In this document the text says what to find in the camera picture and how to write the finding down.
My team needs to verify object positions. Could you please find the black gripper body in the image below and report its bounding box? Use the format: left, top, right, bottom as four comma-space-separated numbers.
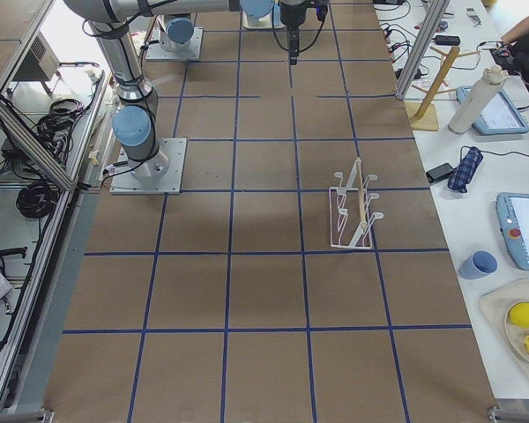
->
279, 0, 309, 29

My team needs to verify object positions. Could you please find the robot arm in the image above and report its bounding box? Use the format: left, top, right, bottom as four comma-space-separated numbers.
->
65, 1, 314, 182
158, 14, 194, 52

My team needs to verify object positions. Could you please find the blue cup on desk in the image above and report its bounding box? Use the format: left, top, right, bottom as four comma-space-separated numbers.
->
458, 250, 497, 279

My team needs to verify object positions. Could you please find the beige plastic tray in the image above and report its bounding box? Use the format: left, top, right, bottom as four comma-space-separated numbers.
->
242, 12, 285, 30

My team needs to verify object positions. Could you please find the wooden mug tree stand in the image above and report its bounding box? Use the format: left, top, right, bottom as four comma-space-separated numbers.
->
405, 46, 480, 131

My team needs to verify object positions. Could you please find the white cylinder bottle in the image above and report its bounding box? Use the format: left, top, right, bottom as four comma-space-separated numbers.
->
448, 64, 509, 134

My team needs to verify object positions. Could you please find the black power bank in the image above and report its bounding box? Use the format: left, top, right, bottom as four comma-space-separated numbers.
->
426, 163, 456, 184

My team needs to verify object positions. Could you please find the blue plaid folded umbrella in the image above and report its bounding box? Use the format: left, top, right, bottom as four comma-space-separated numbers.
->
447, 147, 483, 194

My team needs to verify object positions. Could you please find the blue teach pendant far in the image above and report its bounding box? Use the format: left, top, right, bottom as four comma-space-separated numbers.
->
472, 90, 529, 136

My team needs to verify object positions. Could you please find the blue teach pendant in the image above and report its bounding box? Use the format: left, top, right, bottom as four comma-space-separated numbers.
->
495, 192, 529, 271
472, 90, 529, 136

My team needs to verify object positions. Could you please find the blue teach pendant near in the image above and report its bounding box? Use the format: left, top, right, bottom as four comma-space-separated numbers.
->
495, 192, 529, 271

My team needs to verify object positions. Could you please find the beige tray with fruit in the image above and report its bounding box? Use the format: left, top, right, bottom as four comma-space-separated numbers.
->
479, 279, 529, 364

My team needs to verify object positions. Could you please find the yellow lemon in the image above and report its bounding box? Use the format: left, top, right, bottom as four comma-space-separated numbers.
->
508, 302, 529, 329

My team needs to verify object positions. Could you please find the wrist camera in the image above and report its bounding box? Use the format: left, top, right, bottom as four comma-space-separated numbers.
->
313, 0, 329, 23

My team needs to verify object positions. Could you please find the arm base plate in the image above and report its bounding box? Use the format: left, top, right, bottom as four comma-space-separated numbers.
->
109, 137, 187, 195
146, 27, 203, 62

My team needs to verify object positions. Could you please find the aluminium frame post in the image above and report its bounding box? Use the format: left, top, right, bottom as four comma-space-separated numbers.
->
396, 0, 450, 100

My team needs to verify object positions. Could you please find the white wire cup rack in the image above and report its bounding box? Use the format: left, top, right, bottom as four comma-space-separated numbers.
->
328, 157, 384, 250

